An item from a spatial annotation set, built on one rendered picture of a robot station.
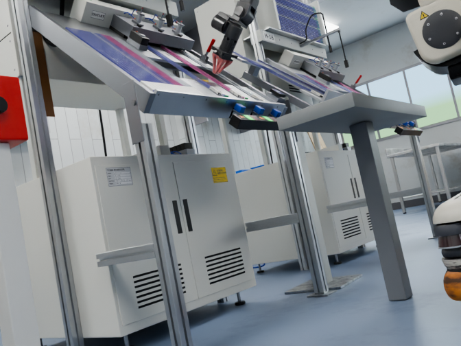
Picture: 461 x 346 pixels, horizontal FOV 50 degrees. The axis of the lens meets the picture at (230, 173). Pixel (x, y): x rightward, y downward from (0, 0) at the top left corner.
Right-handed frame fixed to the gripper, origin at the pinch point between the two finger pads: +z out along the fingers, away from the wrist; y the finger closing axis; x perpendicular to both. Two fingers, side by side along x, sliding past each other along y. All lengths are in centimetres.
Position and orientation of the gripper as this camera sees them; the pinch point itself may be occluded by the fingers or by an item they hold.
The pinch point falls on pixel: (216, 71)
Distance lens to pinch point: 202.3
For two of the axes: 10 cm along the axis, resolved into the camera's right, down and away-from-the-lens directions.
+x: 6.6, 5.5, -5.1
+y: -6.2, 0.3, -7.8
